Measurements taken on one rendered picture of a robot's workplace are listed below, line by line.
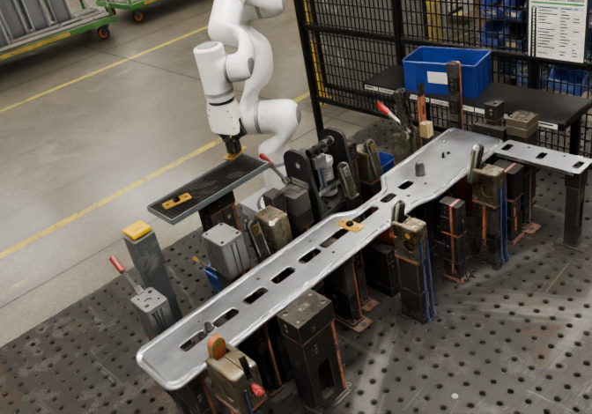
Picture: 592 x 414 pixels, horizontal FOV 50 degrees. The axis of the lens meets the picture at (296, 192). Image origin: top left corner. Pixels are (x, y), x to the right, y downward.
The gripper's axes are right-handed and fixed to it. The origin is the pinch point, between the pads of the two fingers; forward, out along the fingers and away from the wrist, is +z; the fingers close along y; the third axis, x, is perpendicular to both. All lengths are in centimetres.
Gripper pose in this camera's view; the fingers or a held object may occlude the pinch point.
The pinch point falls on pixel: (233, 145)
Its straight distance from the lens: 191.3
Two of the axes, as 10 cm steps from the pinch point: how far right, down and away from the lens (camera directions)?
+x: 4.8, -5.2, 7.0
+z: 1.7, 8.4, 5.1
